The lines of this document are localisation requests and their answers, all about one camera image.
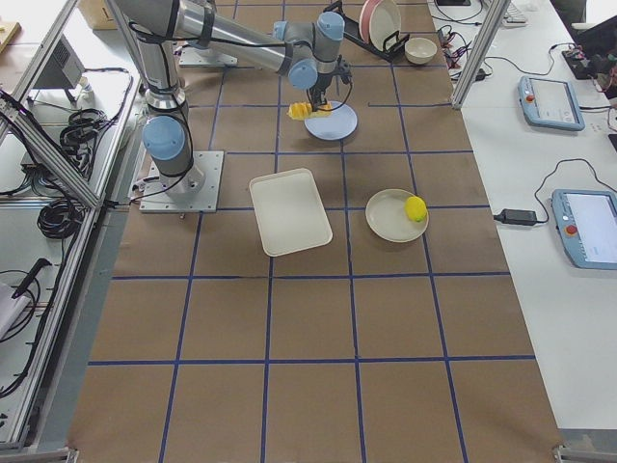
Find black power adapter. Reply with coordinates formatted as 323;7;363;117
494;208;538;226

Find cream round plate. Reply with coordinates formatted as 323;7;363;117
365;189;429;243

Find black dish rack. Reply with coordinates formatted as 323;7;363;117
323;1;410;63

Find pink plate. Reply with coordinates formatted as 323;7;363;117
359;0;381;43

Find cream plate in rack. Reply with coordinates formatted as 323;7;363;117
370;0;401;50

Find white rectangular tray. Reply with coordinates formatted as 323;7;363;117
249;168;333;258

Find light blue plate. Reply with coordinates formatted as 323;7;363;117
304;100;358;141

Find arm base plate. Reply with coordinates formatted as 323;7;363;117
139;150;225;213
179;42;237;68

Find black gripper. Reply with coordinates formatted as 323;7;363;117
308;60;352;112

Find striped orange bread roll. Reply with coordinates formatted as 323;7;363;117
287;101;333;121

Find far blue teach pendant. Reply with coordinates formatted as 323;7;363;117
518;75;585;131

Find near blue teach pendant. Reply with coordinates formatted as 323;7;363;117
551;189;616;270

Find cream bowl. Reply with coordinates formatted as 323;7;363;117
405;37;438;66

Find aluminium frame post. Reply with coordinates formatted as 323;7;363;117
451;0;509;110

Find yellow lemon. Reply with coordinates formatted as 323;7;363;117
404;196;428;222

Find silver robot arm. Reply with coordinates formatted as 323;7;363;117
116;1;352;196

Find blue teach pendant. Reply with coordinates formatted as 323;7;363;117
518;75;585;131
551;189;616;270

